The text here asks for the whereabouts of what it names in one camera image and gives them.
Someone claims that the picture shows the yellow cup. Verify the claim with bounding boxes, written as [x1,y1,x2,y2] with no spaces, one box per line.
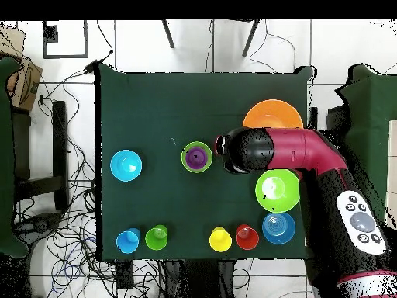
[209,226,233,253]

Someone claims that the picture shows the tangled black floor cables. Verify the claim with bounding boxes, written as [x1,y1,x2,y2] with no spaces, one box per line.
[13,71,162,298]

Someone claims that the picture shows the grey base with black knob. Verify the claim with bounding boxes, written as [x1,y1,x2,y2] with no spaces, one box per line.
[13,212,63,237]

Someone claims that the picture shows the black stand leg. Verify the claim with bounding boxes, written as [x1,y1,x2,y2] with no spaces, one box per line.
[161,19,175,49]
[241,19,261,58]

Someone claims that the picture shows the purple cup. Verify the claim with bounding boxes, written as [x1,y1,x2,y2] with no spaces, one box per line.
[185,146,209,171]

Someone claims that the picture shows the cardboard box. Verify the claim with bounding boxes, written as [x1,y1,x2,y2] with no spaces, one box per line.
[0,24,43,113]

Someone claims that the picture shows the blue cup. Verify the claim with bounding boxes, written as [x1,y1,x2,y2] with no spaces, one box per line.
[115,227,141,255]

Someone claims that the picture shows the small green bowl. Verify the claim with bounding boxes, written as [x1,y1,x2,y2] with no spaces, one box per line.
[181,140,214,174]

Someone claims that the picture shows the small cyan bowl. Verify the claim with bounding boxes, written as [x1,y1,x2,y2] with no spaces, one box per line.
[109,149,143,182]

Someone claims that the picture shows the large green bowl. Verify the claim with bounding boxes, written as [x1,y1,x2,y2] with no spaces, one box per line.
[254,168,301,214]

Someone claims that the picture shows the green-clothed side table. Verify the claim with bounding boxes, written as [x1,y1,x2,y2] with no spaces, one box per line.
[334,64,397,218]
[0,57,30,258]

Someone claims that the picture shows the large orange bowl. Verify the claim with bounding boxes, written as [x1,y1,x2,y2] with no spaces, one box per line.
[242,99,304,130]

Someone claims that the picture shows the large blue bowl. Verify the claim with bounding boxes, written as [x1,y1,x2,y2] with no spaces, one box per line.
[261,211,296,245]

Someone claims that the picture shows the white boxes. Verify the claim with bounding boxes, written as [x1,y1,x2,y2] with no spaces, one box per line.
[385,119,397,227]

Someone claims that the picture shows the red-orange cup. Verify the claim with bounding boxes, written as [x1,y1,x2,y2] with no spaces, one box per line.
[235,223,261,251]

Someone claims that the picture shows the green cup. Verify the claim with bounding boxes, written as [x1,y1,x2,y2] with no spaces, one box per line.
[144,223,169,251]

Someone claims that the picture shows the dark green tablecloth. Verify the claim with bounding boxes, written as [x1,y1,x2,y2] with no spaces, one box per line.
[94,63,317,262]

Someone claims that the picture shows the black square floor frame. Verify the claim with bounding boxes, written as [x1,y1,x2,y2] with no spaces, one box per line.
[42,20,89,59]

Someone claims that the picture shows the black power adapter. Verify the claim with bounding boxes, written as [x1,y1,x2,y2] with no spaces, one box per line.
[84,59,99,75]

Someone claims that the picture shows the black power strip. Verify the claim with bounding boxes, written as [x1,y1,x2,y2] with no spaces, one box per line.
[115,260,135,289]

